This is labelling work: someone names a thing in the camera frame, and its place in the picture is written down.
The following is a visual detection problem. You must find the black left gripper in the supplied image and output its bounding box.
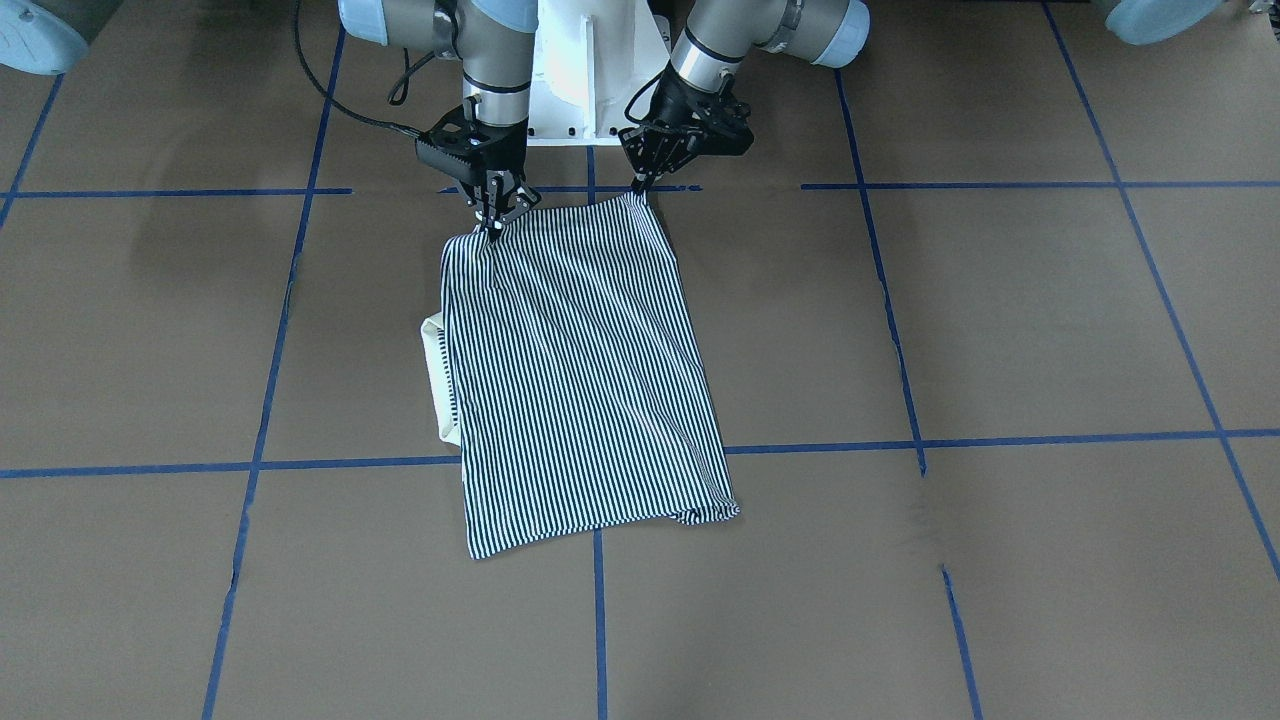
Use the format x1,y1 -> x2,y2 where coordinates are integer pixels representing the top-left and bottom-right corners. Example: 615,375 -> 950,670
620,67 -> 755,196

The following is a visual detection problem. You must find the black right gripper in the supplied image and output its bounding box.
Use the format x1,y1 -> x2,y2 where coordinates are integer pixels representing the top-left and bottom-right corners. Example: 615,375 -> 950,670
416,97 -> 541,242

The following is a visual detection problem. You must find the blue white striped polo shirt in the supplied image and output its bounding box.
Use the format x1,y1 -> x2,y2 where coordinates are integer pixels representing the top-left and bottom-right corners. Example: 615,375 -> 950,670
420,192 -> 740,560

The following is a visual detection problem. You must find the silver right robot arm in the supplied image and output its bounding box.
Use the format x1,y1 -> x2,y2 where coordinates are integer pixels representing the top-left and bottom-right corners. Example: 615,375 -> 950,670
1,1 -> 541,240

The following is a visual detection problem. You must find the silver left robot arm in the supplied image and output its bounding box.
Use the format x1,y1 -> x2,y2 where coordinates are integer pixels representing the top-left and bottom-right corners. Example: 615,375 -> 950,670
620,1 -> 870,193

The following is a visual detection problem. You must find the brown paper table cover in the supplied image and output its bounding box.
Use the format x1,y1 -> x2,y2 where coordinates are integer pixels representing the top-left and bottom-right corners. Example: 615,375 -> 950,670
1,1 -> 1279,719

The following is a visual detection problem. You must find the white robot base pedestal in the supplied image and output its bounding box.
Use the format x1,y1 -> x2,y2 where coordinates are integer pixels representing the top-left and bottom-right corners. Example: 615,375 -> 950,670
527,1 -> 669,147

